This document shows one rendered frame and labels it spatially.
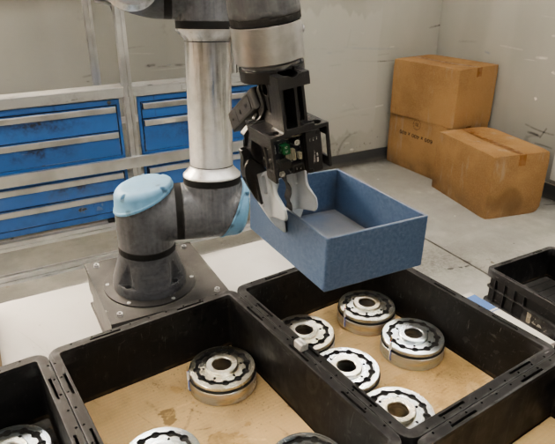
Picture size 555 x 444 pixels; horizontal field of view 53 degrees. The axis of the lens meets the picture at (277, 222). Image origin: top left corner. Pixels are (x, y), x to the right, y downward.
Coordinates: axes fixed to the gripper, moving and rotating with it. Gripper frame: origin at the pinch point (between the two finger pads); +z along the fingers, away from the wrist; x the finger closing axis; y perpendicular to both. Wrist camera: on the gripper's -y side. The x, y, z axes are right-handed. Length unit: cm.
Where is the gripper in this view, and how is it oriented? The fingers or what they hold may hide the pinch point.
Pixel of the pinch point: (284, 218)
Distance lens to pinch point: 70.6
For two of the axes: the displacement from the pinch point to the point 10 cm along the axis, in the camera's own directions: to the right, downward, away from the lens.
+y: 4.4, 3.8, -8.1
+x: 8.9, -3.1, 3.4
